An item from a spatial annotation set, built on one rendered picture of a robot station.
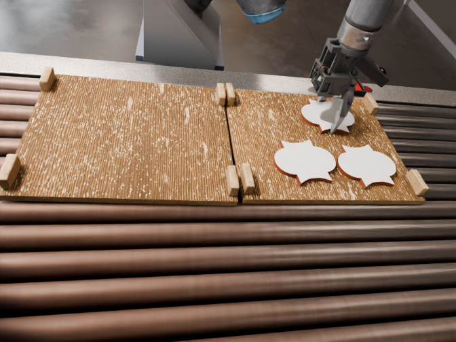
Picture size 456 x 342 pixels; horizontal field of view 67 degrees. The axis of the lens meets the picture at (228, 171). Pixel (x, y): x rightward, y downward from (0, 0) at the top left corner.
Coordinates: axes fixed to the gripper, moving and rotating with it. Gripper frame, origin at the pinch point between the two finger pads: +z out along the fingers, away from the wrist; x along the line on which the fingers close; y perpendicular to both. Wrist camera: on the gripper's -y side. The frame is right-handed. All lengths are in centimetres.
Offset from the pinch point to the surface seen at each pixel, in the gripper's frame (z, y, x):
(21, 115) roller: 0, 70, 2
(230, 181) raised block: -3.1, 28.7, 23.3
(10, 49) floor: 89, 142, -165
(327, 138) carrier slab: 0.5, 2.4, 7.4
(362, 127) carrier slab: 1.0, -9.1, 2.7
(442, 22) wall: 92, -263, -273
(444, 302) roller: 2.6, -7.8, 46.6
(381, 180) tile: -0.3, -5.3, 21.0
